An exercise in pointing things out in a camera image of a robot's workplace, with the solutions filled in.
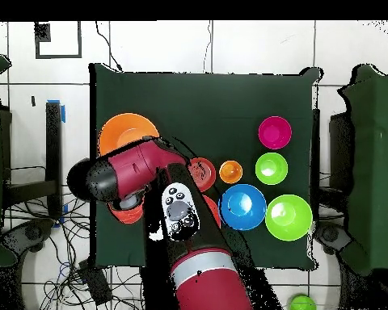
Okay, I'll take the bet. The large red bowl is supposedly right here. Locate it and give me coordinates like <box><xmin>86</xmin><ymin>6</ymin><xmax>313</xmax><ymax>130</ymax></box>
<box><xmin>202</xmin><ymin>194</ymin><xmax>222</xmax><ymax>228</ymax></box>
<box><xmin>108</xmin><ymin>196</ymin><xmax>146</xmax><ymax>225</ymax></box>

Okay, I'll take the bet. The large orange bowl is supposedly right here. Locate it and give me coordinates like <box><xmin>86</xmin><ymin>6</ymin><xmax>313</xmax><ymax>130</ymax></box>
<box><xmin>97</xmin><ymin>112</ymin><xmax>160</xmax><ymax>157</ymax></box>

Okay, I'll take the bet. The small red bowl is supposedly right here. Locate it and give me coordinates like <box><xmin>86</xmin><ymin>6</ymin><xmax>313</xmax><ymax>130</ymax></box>
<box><xmin>187</xmin><ymin>157</ymin><xmax>217</xmax><ymax>194</ymax></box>

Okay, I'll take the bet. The orange cup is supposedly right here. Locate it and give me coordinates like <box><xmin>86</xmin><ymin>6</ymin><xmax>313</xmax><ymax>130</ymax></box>
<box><xmin>218</xmin><ymin>160</ymin><xmax>244</xmax><ymax>185</ymax></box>

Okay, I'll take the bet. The dark green table cloth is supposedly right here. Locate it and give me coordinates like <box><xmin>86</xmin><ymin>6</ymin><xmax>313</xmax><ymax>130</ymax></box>
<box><xmin>89</xmin><ymin>62</ymin><xmax>324</xmax><ymax>271</ymax></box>

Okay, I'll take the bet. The blue bowl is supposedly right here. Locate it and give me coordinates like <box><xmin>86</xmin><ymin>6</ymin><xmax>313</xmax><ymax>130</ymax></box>
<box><xmin>217</xmin><ymin>183</ymin><xmax>268</xmax><ymax>232</ymax></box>

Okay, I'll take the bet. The small green bowl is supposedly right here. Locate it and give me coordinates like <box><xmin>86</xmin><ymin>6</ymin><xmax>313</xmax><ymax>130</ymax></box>
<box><xmin>255</xmin><ymin>152</ymin><xmax>289</xmax><ymax>186</ymax></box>

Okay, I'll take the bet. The pink bowl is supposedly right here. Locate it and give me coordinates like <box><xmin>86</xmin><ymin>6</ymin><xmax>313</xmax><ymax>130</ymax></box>
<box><xmin>257</xmin><ymin>115</ymin><xmax>293</xmax><ymax>150</ymax></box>

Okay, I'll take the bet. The large green bowl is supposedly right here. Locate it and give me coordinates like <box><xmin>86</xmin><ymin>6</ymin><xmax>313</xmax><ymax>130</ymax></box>
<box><xmin>264</xmin><ymin>194</ymin><xmax>314</xmax><ymax>242</ymax></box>

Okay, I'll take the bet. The blue tape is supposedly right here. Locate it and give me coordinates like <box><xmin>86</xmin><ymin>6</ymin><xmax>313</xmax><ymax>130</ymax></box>
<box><xmin>46</xmin><ymin>98</ymin><xmax>66</xmax><ymax>124</ymax></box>

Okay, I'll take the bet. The black power strip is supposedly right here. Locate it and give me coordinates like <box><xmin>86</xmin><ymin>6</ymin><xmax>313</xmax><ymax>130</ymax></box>
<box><xmin>77</xmin><ymin>258</ymin><xmax>114</xmax><ymax>307</ymax></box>

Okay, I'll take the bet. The black chair base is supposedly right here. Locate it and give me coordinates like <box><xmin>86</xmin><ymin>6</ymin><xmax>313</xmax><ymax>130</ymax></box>
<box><xmin>313</xmin><ymin>222</ymin><xmax>353</xmax><ymax>256</ymax></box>
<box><xmin>0</xmin><ymin>218</ymin><xmax>56</xmax><ymax>254</ymax></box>

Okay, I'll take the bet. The green bowl on floor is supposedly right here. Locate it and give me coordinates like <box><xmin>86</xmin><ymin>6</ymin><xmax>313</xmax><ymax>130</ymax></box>
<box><xmin>289</xmin><ymin>293</ymin><xmax>318</xmax><ymax>310</ymax></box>

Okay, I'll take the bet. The thin black cable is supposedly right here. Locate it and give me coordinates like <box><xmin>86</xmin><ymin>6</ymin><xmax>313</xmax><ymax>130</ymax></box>
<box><xmin>202</xmin><ymin>20</ymin><xmax>213</xmax><ymax>73</ymax></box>
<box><xmin>95</xmin><ymin>20</ymin><xmax>124</xmax><ymax>72</ymax></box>

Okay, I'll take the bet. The tangle of black cables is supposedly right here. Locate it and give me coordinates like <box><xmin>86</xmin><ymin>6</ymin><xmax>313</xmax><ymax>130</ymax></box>
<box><xmin>2</xmin><ymin>190</ymin><xmax>150</xmax><ymax>310</ymax></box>

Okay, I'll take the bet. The black stool frame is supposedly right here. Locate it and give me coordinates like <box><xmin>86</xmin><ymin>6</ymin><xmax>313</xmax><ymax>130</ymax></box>
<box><xmin>311</xmin><ymin>109</ymin><xmax>355</xmax><ymax>224</ymax></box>
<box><xmin>1</xmin><ymin>102</ymin><xmax>64</xmax><ymax>220</ymax></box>

